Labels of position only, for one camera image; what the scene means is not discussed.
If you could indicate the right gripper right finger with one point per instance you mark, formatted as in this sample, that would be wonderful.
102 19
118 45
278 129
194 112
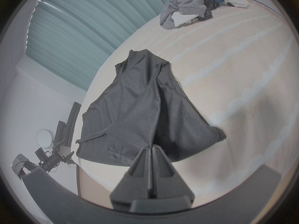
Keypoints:
177 190

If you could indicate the pile of clothes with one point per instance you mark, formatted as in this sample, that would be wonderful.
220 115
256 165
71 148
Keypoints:
184 6

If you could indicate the bed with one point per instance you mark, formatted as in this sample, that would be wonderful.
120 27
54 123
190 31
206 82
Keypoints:
233 90

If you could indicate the blue-green curtain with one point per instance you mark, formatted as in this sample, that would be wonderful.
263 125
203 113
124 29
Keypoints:
58 55
105 8

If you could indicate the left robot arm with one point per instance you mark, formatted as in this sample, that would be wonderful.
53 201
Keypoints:
19 163

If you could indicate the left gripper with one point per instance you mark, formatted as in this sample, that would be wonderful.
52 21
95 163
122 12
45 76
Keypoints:
57 159

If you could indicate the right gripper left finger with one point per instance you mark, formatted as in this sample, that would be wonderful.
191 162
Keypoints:
126 190

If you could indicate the black T-shirt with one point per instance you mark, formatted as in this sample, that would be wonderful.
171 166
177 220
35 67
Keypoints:
140 113

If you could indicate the round white mirror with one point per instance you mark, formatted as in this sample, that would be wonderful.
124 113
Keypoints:
44 138

